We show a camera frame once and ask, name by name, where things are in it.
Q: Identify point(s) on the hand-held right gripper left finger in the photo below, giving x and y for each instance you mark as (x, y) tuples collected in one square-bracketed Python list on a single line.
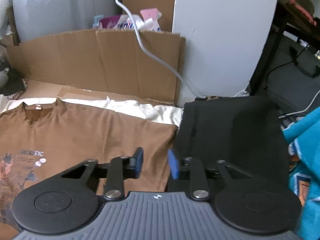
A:
[(138, 162)]

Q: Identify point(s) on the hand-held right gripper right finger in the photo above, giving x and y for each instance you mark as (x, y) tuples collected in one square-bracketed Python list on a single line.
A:
[(173, 163)]

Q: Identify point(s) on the brown printed t-shirt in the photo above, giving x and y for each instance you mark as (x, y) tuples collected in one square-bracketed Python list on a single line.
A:
[(75, 135)]

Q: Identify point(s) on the cream bear print bedsheet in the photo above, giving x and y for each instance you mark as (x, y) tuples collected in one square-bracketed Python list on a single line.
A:
[(140, 110)]

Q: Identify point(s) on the black folded cloth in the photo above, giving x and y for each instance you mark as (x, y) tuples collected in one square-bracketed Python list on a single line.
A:
[(232, 135)]

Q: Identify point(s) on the flattened cardboard sheet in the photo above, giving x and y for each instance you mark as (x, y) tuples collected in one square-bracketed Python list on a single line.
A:
[(75, 60)]

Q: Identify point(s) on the teal patterned blanket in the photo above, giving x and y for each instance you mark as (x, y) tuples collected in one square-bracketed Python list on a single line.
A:
[(307, 140)]

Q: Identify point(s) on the purple white refill pouch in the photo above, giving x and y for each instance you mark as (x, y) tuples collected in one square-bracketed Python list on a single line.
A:
[(117, 22)]

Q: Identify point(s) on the black crumpled cloth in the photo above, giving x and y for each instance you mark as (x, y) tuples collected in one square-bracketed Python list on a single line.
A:
[(15, 82)]

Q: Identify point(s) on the detergent bottle with blue cap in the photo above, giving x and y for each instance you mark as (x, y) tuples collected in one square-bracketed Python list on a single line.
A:
[(96, 21)]

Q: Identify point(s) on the black metal rack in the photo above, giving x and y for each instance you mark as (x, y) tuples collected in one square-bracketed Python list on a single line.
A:
[(271, 52)]

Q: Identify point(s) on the pink clip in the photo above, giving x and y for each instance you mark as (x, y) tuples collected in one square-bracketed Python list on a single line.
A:
[(148, 13)]

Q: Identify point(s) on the pink red cloth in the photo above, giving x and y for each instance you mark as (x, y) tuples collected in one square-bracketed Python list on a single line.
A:
[(300, 7)]

